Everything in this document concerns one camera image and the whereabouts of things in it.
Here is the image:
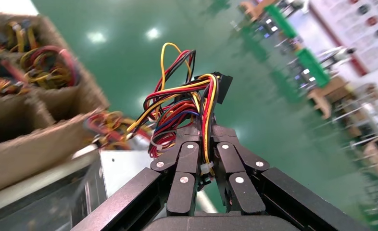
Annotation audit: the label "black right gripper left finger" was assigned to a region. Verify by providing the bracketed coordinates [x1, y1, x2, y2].
[150, 122, 203, 216]

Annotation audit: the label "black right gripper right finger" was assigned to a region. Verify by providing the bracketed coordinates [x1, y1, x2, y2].
[211, 125, 270, 215]

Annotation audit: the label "silver power supply coloured wires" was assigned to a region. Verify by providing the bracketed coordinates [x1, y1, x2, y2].
[99, 42, 234, 200]

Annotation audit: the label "wooden workbench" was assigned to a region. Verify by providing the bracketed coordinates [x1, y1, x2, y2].
[307, 76, 351, 119]

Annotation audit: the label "green panel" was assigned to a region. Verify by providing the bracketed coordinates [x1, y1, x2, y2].
[265, 3, 298, 39]
[295, 48, 331, 88]

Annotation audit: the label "brown cardboard divider box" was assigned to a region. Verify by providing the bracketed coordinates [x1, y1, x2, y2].
[0, 14, 110, 195]

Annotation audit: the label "white poster board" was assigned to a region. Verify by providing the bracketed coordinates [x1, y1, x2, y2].
[308, 0, 378, 72]

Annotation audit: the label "coloured wire bundle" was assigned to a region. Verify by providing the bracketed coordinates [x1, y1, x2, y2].
[0, 76, 30, 96]
[20, 46, 81, 90]
[0, 20, 38, 53]
[85, 111, 151, 151]

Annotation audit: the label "white pipe cart frame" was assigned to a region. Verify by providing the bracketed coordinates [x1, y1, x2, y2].
[0, 148, 220, 218]

